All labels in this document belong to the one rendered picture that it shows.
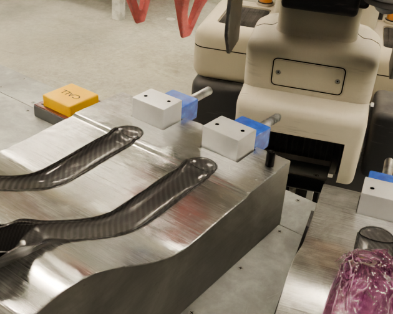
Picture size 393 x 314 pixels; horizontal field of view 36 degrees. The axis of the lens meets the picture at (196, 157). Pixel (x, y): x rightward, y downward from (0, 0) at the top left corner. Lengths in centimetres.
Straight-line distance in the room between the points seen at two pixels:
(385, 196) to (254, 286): 17
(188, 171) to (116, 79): 239
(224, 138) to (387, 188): 19
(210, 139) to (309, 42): 40
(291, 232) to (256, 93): 38
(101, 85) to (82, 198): 237
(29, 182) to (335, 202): 34
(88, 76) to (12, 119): 212
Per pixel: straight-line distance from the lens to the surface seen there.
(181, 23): 68
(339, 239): 65
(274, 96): 105
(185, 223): 59
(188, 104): 76
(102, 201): 62
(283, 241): 72
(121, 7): 384
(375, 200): 68
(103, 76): 307
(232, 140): 67
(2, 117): 96
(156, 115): 73
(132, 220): 60
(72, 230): 55
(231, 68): 134
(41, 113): 94
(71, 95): 94
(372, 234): 67
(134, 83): 299
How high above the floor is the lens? 124
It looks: 31 degrees down
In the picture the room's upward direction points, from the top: 4 degrees clockwise
